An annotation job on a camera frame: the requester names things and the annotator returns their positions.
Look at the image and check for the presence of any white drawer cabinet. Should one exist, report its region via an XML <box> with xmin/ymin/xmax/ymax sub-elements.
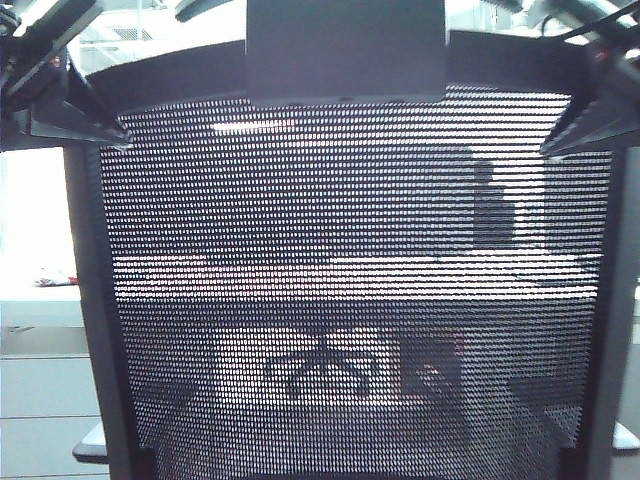
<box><xmin>0</xmin><ymin>294</ymin><xmax>109</xmax><ymax>480</ymax></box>

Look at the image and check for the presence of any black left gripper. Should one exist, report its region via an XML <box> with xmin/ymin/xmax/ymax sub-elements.
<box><xmin>0</xmin><ymin>48</ymin><xmax>135</xmax><ymax>152</ymax></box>

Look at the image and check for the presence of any black mesh office chair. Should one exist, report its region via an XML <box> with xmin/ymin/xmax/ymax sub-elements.
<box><xmin>62</xmin><ymin>0</ymin><xmax>640</xmax><ymax>480</ymax></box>

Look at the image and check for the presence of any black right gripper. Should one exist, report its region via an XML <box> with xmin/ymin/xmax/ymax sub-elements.
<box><xmin>538</xmin><ymin>42</ymin><xmax>640</xmax><ymax>162</ymax></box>

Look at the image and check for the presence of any crumpled printed plastic bag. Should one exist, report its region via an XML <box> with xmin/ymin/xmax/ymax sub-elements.
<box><xmin>33</xmin><ymin>264</ymin><xmax>81</xmax><ymax>289</ymax></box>

